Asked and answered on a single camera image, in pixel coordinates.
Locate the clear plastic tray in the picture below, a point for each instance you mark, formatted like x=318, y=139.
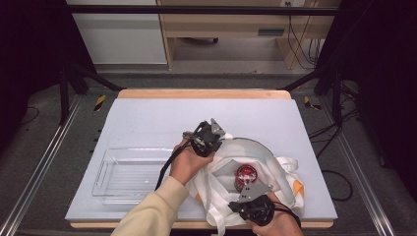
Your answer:
x=124, y=177

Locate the red drink can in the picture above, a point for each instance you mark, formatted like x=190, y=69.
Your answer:
x=246, y=175

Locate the person's left hand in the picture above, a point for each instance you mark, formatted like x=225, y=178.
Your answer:
x=187, y=165

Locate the black frame stand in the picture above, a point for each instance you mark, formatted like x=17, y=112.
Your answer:
x=64, y=98
x=337, y=98

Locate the pale grey table mat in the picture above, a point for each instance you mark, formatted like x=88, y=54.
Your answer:
x=164, y=121

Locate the black curtain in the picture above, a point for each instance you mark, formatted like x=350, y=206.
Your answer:
x=26, y=49
x=387, y=65

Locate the person's right hand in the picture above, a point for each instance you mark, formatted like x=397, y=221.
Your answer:
x=282, y=226

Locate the light wooden desk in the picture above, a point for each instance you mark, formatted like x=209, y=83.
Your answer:
x=223, y=24

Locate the white cabinet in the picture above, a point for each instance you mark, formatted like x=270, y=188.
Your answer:
x=121, y=39

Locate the yellow black tape piece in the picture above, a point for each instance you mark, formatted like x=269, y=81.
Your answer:
x=100, y=102
x=309, y=103

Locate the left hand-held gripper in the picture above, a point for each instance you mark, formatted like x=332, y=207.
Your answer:
x=206, y=139

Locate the aluminium floor rail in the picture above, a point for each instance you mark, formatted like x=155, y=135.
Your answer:
x=44, y=160
x=355, y=164

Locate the black horizontal frame bar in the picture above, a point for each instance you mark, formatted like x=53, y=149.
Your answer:
x=196, y=10

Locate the white tote bag coloured spots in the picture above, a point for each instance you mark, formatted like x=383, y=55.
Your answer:
x=209, y=187

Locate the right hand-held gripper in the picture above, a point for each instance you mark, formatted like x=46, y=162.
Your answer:
x=255, y=209

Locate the grey panel on desk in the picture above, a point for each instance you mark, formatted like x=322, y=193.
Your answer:
x=270, y=32

